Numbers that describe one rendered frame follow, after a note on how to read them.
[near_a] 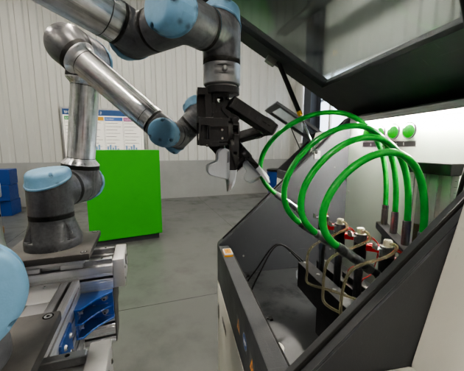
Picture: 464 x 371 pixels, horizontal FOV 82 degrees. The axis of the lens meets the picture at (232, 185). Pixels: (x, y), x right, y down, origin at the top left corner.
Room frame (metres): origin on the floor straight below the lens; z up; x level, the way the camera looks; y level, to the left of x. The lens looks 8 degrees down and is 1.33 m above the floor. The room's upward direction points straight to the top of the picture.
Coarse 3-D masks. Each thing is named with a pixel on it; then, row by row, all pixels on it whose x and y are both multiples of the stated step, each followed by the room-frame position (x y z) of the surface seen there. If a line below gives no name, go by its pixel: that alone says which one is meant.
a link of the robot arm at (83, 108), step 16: (96, 48) 0.86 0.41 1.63; (112, 64) 0.95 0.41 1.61; (80, 80) 0.86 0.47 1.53; (80, 96) 0.86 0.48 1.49; (96, 96) 0.90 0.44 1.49; (80, 112) 0.87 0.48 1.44; (96, 112) 0.91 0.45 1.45; (80, 128) 0.87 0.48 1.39; (96, 128) 0.92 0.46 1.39; (80, 144) 0.87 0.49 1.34; (64, 160) 0.87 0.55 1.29; (80, 160) 0.87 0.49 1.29; (80, 176) 0.85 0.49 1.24; (96, 176) 0.91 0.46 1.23; (96, 192) 0.92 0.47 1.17
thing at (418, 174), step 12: (372, 156) 0.48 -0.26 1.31; (396, 156) 0.50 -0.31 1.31; (408, 156) 0.50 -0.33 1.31; (348, 168) 0.48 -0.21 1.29; (420, 168) 0.51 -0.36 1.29; (336, 180) 0.48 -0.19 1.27; (420, 180) 0.51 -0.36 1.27; (420, 192) 0.51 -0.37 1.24; (324, 204) 0.47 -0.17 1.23; (420, 204) 0.52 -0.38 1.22; (324, 216) 0.47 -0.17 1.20; (420, 216) 0.52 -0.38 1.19; (324, 228) 0.47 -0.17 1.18; (420, 228) 0.52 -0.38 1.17; (348, 252) 0.48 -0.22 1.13; (372, 264) 0.49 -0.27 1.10
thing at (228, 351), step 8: (224, 304) 0.86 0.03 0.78; (224, 312) 0.86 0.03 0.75; (224, 320) 0.86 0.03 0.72; (224, 328) 0.86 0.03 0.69; (224, 336) 0.87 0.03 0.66; (232, 336) 0.72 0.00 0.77; (224, 344) 0.87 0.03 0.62; (232, 344) 0.72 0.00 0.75; (224, 352) 0.87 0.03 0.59; (232, 352) 0.72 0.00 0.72; (224, 360) 0.87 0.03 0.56; (232, 360) 0.72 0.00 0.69; (240, 360) 0.61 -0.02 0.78; (224, 368) 0.87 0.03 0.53; (232, 368) 0.72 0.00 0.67; (240, 368) 0.61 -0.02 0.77
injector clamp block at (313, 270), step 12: (300, 264) 0.76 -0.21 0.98; (312, 264) 0.76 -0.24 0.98; (300, 276) 0.75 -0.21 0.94; (312, 276) 0.69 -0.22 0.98; (300, 288) 0.75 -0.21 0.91; (312, 288) 0.68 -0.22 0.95; (336, 288) 0.62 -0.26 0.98; (348, 288) 0.63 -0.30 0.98; (312, 300) 0.68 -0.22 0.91; (336, 300) 0.57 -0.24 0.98; (348, 300) 0.57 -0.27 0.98; (324, 312) 0.62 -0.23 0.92; (336, 312) 0.57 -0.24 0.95; (324, 324) 0.62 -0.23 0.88
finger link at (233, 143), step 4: (236, 132) 0.54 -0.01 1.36; (236, 136) 0.52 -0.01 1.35; (232, 140) 0.53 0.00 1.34; (236, 140) 0.52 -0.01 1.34; (232, 144) 0.52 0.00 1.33; (236, 144) 0.52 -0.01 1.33; (232, 148) 0.52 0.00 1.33; (236, 148) 0.52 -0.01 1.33; (232, 152) 0.52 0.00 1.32; (236, 152) 0.52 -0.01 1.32; (232, 156) 0.53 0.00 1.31; (236, 156) 0.52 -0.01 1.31; (232, 160) 0.53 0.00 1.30; (236, 160) 0.53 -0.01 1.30; (232, 164) 0.53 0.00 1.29; (236, 164) 0.53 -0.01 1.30; (232, 168) 0.53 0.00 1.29; (236, 168) 0.53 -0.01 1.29
